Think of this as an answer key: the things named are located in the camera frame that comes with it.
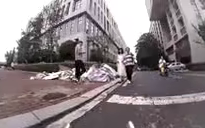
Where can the dark asphalt road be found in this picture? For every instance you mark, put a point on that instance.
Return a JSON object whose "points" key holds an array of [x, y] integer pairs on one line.
{"points": [[156, 116]]}

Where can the round dark bush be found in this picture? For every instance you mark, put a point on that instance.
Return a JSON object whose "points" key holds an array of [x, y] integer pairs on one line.
{"points": [[67, 50]]}

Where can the grey stone kerb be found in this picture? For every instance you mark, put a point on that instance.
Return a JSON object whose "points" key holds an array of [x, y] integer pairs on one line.
{"points": [[50, 111]]}

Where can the robot's own part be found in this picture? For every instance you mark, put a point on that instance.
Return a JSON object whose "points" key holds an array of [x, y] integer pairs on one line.
{"points": [[131, 125], [67, 125]]}

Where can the dark green tree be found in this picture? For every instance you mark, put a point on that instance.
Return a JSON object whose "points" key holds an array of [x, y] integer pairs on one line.
{"points": [[148, 50]]}

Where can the large grey building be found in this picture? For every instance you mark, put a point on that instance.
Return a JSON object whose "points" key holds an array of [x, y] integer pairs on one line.
{"points": [[90, 20]]}

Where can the tall pale building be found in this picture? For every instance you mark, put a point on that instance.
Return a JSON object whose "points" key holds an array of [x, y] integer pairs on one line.
{"points": [[186, 30]]}

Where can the row of trees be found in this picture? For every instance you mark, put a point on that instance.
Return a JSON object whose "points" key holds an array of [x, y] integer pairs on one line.
{"points": [[33, 46]]}

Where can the low hedge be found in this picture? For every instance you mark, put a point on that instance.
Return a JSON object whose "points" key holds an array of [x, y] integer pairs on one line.
{"points": [[40, 66]]}

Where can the red brick pavement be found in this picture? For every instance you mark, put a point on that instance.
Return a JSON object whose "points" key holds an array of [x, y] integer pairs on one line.
{"points": [[16, 86]]}

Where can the person on scooter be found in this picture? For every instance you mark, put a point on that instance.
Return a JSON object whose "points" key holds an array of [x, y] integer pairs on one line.
{"points": [[162, 65]]}

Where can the pile of pale bags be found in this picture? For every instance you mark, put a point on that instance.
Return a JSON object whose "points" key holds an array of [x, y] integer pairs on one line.
{"points": [[100, 74]]}

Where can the white car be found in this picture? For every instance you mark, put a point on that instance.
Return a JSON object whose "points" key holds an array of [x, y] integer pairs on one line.
{"points": [[176, 65]]}

